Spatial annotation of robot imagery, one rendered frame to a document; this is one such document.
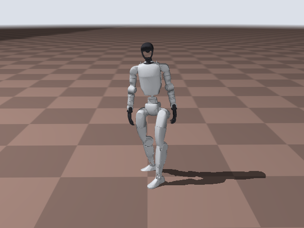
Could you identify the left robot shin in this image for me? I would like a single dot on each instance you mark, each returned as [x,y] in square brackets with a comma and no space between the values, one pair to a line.
[160,158]

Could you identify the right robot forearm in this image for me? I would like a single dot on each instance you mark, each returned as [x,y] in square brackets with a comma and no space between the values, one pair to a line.
[130,100]

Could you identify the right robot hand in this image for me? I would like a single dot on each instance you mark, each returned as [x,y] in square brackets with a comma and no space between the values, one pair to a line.
[129,115]

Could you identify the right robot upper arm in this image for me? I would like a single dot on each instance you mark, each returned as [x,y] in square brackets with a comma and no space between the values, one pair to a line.
[133,77]

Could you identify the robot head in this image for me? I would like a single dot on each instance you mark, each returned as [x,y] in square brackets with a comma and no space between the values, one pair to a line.
[147,47]

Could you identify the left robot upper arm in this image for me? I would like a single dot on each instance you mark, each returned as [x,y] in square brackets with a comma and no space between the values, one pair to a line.
[167,76]

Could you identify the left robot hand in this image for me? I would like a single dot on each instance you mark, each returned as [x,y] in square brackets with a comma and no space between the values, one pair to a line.
[173,120]

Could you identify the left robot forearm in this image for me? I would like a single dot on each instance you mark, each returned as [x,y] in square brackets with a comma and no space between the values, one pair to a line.
[172,99]

